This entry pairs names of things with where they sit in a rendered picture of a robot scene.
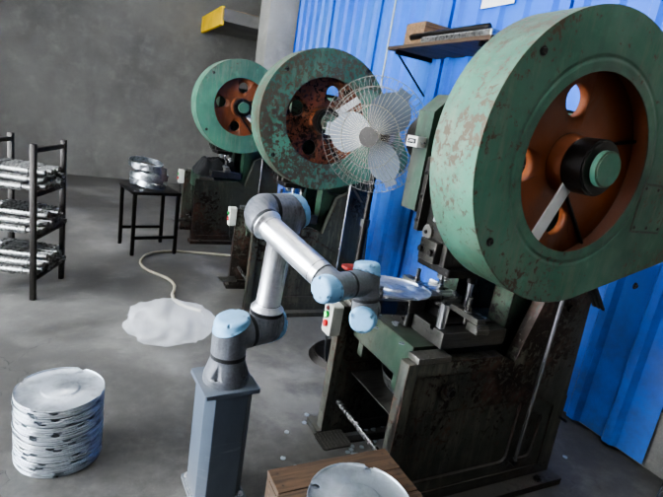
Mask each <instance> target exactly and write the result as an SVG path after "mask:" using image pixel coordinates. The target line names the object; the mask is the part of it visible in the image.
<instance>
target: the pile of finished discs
mask: <svg viewBox="0 0 663 497"><path fill-rule="evenodd" d="M307 497H409V496H408V494H407V493H406V491H405V490H404V488H403V487H402V486H401V485H400V484H399V483H398V482H397V481H396V480H395V479H394V478H392V477H391V476H390V475H388V474H387V473H385V472H384V471H383V470H381V469H378V468H376V467H373V468H372V467H370V468H368V466H365V464H363V463H358V462H340V463H335V464H331V465H329V466H326V467H324V468H323V469H321V470H320V471H318V472H317V473H316V474H315V475H314V477H313V478H312V480H311V483H310V485H309V487H308V491H307Z"/></svg>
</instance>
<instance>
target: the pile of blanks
mask: <svg viewBox="0 0 663 497"><path fill-rule="evenodd" d="M105 390H106V387H105V388H104V391H103V392H102V394H101V395H98V398H97V399H95V400H94V401H92V402H91V403H89V404H87V405H85V406H82V407H79V408H76V409H73V410H69V411H64V412H56V413H39V412H36V411H34V412H32V411H28V410H25V409H23V408H21V407H20V406H18V405H17V404H16V403H15V402H14V400H13V398H12V399H11V403H12V408H13V410H12V416H13V418H12V432H13V439H12V442H13V451H12V456H13V457H12V460H13V464H14V466H15V468H16V469H17V470H18V471H19V472H20V473H22V474H24V475H26V476H30V477H34V478H55V477H56V476H58V477H61V476H65V475H68V474H71V473H74V472H76V471H79V470H81V469H83V468H84V467H86V466H87V465H89V464H90V463H91V462H93V461H94V460H95V459H96V458H97V456H98V455H99V453H100V452H101V449H102V439H103V428H104V400H105Z"/></svg>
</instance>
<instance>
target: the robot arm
mask: <svg viewBox="0 0 663 497"><path fill-rule="evenodd" d="M244 218H245V222H246V225H247V227H248V228H249V230H250V231H251V232H252V233H253V234H254V235H255V236H256V237H257V238H259V239H262V240H265V241H266V248H265V253H264V258H263V264H262V269H261V274H260V280H259V284H258V294H257V299H256V300H255V301H253V302H252V303H251V307H250V312H249V313H247V312H245V311H242V310H227V311H224V312H222V313H220V314H219V315H217V316H216V318H215V320H214V324H213V327H212V341H211V350H210V357H209V359H208V361H207V364H206V366H205V368H204V370H203V374H202V380H203V382H204V383H205V384H206V385H207V386H209V387H211V388H213V389H216V390H220V391H233V390H237V389H240V388H242V387H243V386H244V385H245V384H246V383H247V382H248V377H249V372H248V368H247V363H246V351H247V349H248V348H251V347H255V346H258V345H262V344H265V343H271V342H274V341H275V340H278V339H280V338H281V337H282V336H283V335H284V334H285V332H286V330H287V325H288V320H287V319H286V318H287V316H286V314H285V312H284V309H283V307H282V306H281V305H280V304H281V299H282V294H283V289H284V284H285V280H286V275H287V270H288V265H289V264H290V265H291V266H292V267H294V268H295V269H296V270H297V271H298V272H299V273H300V274H301V275H302V276H303V277H304V278H305V279H306V280H307V281H308V282H309V283H310V284H311V291H312V294H313V295H314V299H315V300H316V301H317V302H319V303H320V304H334V303H337V302H339V301H344V300H348V299H352V305H351V312H350V314H349V324H350V326H351V327H352V329H353V330H355V331H356V332H359V333H367V332H369V331H371V330H372V329H373V328H374V327H375V326H376V324H377V321H378V317H379V315H398V316H406V315H407V310H408V304H409V302H407V301H406V300H398V299H383V294H384V286H381V285H380V278H381V266H380V264H379V263H378V262H376V261H372V260H357V261H355V262H354V267H353V270H348V271H342V272H339V271H337V270H336V269H335V268H334V267H333V266H332V265H331V264H330V263H329V262H327V261H326V260H325V259H324V258H323V257H322V256H321V255H320V254H318V253H317V252H316V251H315V250H314V249H313V248H312V247H310V246H309V245H308V244H307V243H306V242H305V241H304V240H303V239H301V238H300V237H299V236H300V231H301V229H304V228H306V226H308V225H309V223H310V220H311V210H310V206H309V205H308V202H307V200H306V199H305V198H304V197H303V196H302V195H300V194H294V193H260V194H257V195H255V196H254V197H252V198H251V199H250V200H249V202H248V203H247V205H246V207H245V211H244Z"/></svg>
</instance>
